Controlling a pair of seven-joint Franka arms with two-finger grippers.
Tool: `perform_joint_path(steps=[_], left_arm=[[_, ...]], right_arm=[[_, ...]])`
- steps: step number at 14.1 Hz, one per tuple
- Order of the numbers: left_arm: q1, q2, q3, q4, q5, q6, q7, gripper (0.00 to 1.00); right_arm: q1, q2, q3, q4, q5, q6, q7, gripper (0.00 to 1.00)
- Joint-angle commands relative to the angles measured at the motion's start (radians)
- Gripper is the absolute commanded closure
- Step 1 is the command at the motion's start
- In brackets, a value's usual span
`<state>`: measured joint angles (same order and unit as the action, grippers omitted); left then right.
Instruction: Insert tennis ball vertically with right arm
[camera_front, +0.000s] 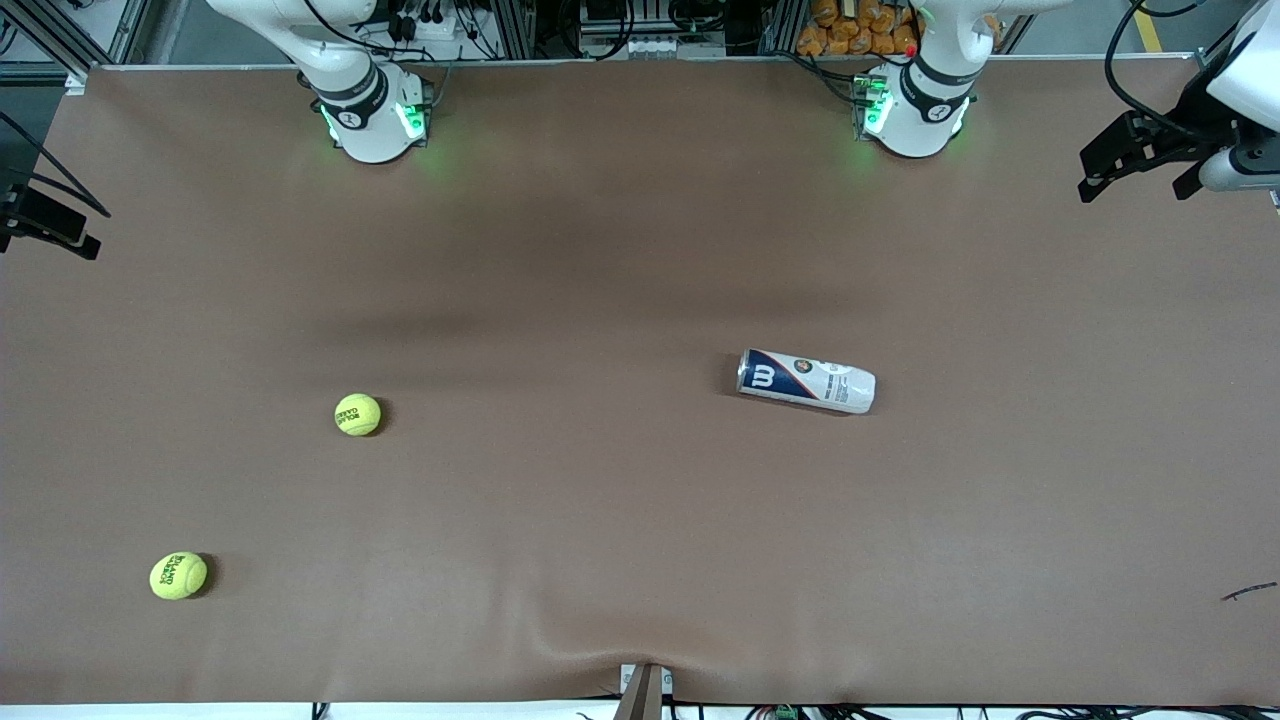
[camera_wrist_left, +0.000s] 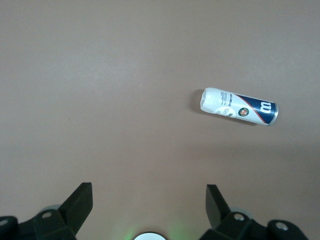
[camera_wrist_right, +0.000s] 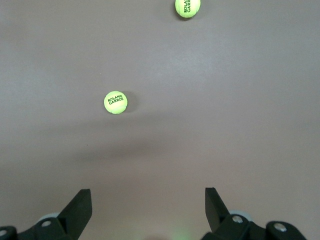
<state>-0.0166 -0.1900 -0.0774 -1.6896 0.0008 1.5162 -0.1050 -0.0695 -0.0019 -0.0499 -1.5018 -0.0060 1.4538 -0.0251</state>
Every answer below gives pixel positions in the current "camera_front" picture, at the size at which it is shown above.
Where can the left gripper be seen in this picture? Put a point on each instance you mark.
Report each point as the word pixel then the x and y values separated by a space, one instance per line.
pixel 1187 130

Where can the yellow-green tennis ball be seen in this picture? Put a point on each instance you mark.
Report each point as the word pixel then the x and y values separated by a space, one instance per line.
pixel 178 576
pixel 357 414

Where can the blue white tennis ball can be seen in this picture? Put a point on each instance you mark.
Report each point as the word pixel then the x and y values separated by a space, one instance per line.
pixel 805 380

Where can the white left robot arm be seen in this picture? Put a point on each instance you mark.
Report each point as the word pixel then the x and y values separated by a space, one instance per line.
pixel 915 120

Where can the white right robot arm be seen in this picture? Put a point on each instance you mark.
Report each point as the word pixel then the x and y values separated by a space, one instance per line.
pixel 360 120

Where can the orange objects pile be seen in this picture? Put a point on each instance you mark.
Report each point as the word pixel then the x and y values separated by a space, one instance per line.
pixel 850 30

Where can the white power strip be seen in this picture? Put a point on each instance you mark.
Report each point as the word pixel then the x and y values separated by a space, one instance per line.
pixel 430 28

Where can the grey control box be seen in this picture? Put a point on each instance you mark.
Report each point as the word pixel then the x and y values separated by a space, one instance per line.
pixel 650 45

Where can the brown table mat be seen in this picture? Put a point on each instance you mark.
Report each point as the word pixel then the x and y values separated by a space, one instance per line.
pixel 640 250

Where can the green terminal connector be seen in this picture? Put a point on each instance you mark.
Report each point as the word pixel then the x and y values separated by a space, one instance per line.
pixel 785 712

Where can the aluminium frame profile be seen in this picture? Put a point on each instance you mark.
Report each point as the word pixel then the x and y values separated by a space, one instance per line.
pixel 60 45

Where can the aluminium frame post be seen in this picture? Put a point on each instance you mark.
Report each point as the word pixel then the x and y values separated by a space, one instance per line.
pixel 782 25
pixel 520 25

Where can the metal table clamp bracket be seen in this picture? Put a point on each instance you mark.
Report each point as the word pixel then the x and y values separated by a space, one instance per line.
pixel 645 695

